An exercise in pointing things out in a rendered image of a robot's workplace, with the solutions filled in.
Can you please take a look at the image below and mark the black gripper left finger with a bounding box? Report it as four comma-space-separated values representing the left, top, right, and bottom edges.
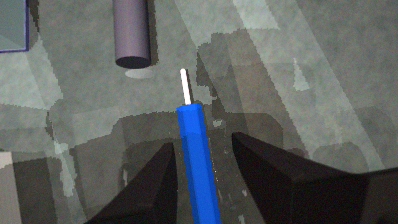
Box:
84, 142, 178, 224

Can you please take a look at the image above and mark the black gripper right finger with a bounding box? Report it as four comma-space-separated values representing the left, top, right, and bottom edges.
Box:
232, 132, 398, 224

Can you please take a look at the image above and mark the blue stylus with white tip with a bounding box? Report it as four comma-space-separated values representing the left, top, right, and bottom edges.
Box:
176, 69, 221, 224

